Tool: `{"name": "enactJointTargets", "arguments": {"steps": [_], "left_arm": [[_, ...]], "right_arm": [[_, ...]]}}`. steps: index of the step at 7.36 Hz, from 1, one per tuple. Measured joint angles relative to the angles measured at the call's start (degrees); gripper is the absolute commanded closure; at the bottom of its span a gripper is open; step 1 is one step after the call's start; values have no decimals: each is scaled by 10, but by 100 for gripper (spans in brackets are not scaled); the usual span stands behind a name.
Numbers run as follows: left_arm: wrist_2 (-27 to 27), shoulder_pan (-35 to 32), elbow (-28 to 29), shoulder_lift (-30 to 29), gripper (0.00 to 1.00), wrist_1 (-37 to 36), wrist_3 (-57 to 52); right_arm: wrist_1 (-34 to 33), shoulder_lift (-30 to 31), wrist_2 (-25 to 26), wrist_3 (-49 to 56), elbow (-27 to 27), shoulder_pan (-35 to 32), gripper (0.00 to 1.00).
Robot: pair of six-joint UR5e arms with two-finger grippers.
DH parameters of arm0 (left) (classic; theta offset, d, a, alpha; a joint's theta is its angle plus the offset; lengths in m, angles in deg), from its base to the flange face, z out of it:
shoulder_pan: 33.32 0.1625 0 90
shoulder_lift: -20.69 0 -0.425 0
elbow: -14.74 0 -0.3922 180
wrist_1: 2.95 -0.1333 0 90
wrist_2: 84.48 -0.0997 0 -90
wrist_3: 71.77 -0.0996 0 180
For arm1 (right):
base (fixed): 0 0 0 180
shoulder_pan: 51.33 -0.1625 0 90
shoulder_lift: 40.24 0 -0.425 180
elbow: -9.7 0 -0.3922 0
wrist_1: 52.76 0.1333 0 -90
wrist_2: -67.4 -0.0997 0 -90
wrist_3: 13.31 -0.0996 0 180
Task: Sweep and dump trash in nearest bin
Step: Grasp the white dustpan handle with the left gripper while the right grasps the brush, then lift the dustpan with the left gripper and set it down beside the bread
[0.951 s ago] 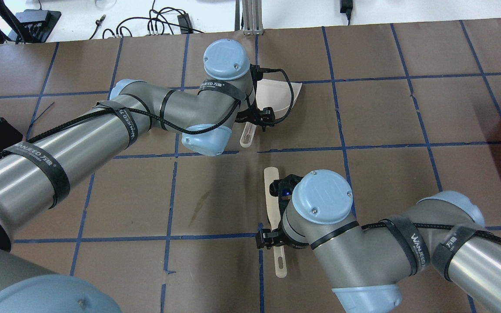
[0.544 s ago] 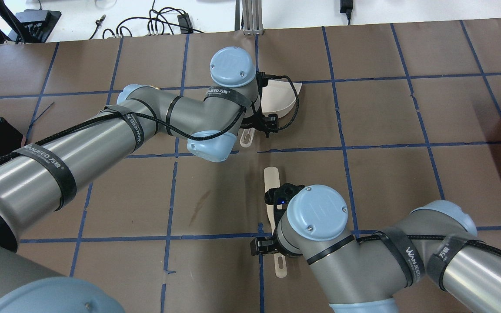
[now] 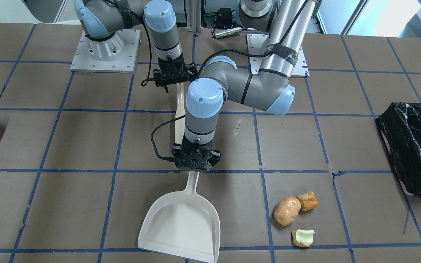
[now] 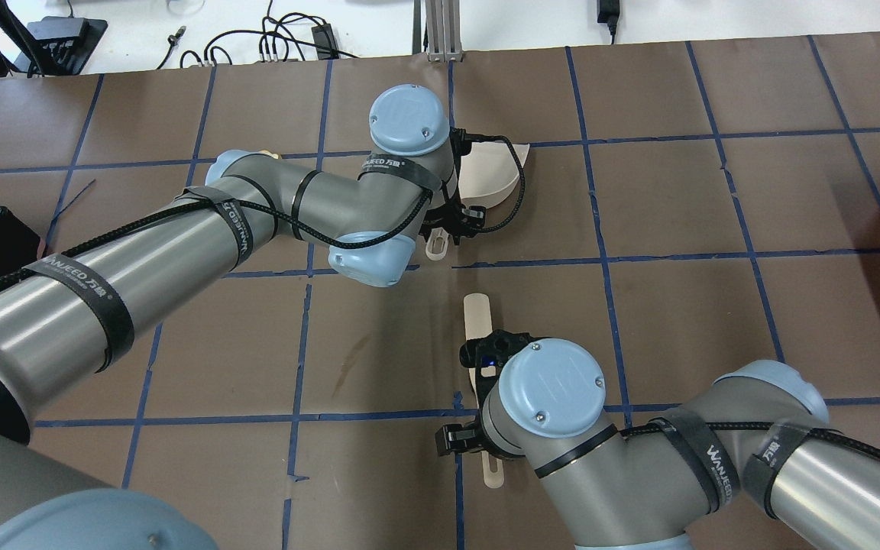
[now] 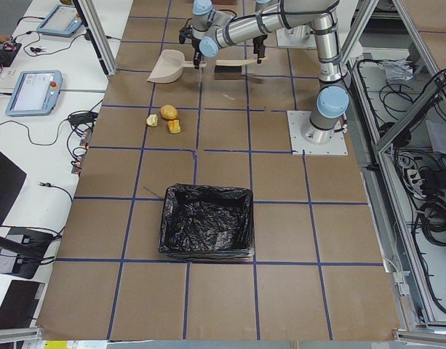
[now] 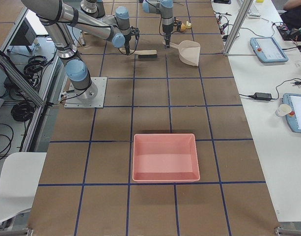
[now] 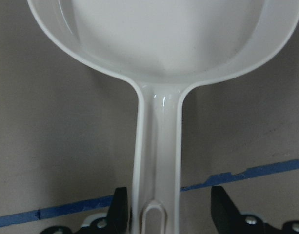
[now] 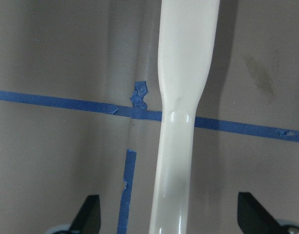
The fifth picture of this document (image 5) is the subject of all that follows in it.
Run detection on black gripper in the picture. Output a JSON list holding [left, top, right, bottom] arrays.
[[252, 35, 266, 63], [178, 25, 202, 70]]

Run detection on beige hand brush black bristles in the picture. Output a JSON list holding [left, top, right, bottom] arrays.
[[214, 57, 268, 80]]

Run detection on beige plastic dustpan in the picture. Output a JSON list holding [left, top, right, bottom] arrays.
[[147, 49, 195, 84]]

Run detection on brown potato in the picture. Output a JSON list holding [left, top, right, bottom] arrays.
[[160, 105, 178, 120]]

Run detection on orange bread piece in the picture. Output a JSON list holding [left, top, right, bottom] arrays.
[[167, 119, 181, 134]]

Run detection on pale apple piece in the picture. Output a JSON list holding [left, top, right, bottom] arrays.
[[146, 114, 159, 127]]

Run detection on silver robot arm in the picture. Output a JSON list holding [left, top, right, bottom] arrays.
[[179, 1, 279, 70], [191, 1, 349, 145]]

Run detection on far blue teach pendant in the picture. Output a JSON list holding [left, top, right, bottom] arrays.
[[36, 4, 82, 37]]

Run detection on blue teach pendant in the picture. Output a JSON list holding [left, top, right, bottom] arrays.
[[5, 70, 63, 116], [36, 4, 82, 37]]

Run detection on crumpled white paper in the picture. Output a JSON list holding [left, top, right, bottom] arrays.
[[378, 60, 413, 81]]

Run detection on near blue teach pendant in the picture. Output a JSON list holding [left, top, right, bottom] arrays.
[[5, 70, 63, 116]]

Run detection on white power strip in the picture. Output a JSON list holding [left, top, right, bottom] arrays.
[[397, 153, 426, 200]]

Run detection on black power adapter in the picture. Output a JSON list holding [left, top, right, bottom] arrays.
[[420, 169, 446, 189]]

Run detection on black monitor stand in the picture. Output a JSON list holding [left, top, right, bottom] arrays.
[[0, 227, 55, 279]]

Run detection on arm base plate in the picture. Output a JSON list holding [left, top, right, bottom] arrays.
[[276, 25, 316, 49], [287, 111, 348, 156]]

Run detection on aluminium frame post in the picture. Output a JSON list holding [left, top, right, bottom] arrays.
[[73, 0, 117, 77]]

